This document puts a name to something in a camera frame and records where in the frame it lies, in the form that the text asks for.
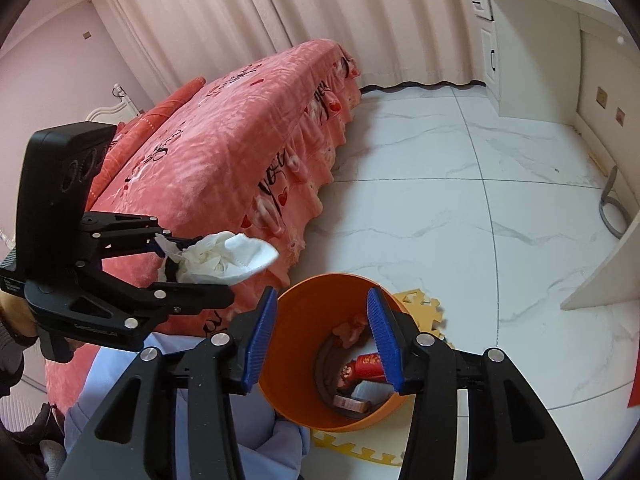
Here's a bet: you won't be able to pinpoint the light blue garment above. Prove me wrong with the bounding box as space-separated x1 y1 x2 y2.
65 330 312 480

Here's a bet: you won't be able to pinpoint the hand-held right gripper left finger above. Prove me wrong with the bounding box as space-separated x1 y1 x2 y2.
60 286 278 480

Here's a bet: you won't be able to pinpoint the white box with blue print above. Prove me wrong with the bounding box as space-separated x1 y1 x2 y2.
352 381 397 404

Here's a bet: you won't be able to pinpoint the bed with pink heart blanket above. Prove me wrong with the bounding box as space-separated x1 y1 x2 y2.
42 37 364 411

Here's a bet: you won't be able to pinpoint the person's left hand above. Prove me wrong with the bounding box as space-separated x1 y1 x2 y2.
0 291 40 337

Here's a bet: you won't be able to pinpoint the gold rectangular box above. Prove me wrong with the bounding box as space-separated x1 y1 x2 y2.
333 394 372 415

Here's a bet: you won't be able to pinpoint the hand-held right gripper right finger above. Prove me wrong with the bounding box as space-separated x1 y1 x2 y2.
366 286 583 480

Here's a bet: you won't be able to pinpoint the white desk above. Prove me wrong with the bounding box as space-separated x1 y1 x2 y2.
467 0 640 312

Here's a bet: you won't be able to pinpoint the yellow foam puzzle mat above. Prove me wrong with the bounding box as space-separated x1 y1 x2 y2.
310 287 454 466

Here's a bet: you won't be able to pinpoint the red paper cup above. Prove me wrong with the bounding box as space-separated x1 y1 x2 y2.
349 354 390 386

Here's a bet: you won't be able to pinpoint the orange trash bin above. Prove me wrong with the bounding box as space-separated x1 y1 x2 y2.
257 273 419 434

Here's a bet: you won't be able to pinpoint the grey hose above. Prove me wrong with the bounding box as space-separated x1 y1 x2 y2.
599 164 632 239

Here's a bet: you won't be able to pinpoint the pink pleated curtains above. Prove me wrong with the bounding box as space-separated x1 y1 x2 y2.
90 0 482 107

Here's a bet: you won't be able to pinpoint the white tissue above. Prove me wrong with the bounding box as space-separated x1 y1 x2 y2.
154 231 280 286

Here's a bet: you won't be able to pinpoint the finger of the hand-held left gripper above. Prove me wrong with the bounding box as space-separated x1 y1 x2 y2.
75 270 236 334
80 212 202 262

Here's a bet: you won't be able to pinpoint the white carved headboard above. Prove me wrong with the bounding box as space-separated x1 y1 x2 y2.
86 84 147 125

